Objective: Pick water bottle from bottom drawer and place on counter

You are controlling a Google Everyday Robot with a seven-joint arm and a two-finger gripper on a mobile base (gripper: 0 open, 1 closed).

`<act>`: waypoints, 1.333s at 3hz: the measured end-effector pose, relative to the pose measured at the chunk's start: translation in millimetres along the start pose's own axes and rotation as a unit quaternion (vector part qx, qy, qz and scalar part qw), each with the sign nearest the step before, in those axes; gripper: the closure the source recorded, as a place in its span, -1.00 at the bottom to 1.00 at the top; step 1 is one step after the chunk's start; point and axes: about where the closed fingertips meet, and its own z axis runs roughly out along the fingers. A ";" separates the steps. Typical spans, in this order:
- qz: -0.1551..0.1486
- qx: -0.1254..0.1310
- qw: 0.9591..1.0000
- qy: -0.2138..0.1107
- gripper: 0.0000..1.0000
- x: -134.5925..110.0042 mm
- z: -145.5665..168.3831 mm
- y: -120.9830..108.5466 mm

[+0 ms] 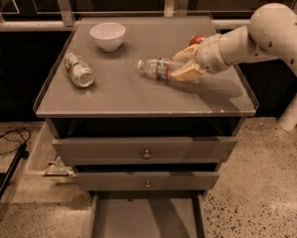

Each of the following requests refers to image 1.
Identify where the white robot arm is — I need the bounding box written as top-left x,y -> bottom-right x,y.
171,3 -> 297,81

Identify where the middle grey drawer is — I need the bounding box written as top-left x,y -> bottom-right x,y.
74,172 -> 220,191

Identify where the grey drawer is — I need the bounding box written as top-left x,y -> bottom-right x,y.
87,190 -> 210,238
52,137 -> 236,166
74,172 -> 220,191

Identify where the metal railing frame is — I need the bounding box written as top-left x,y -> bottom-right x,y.
0,0 -> 297,33

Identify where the clear plastic water bottle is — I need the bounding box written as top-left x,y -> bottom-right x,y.
137,58 -> 184,80

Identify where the black stand leg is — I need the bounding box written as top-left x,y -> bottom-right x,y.
0,143 -> 29,200

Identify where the grey drawer cabinet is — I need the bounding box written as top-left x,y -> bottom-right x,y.
33,15 -> 259,238

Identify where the white ceramic bowl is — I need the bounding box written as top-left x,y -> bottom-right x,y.
90,22 -> 126,52

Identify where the silver green soda can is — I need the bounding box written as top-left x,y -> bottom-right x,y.
65,53 -> 94,88

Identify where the top grey drawer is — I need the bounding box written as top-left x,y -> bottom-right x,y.
52,137 -> 236,166

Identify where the black cable on floor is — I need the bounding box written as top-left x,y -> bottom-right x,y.
0,126 -> 32,157

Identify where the red soda can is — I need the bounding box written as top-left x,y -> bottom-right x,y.
189,35 -> 207,46

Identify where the bottom grey drawer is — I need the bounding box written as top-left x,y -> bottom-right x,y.
87,190 -> 210,238

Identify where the drawer metal knob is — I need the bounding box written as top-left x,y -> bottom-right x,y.
143,150 -> 151,160
144,180 -> 152,188

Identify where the clear plastic floor bin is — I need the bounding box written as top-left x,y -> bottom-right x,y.
25,123 -> 74,184

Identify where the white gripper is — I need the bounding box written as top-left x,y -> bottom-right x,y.
170,34 -> 228,81

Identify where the top drawer metal knob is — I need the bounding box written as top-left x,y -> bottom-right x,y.
143,150 -> 151,160

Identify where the white cylindrical post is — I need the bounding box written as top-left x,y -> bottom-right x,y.
279,93 -> 297,131

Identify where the middle drawer metal knob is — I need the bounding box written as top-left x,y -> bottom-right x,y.
144,180 -> 152,188

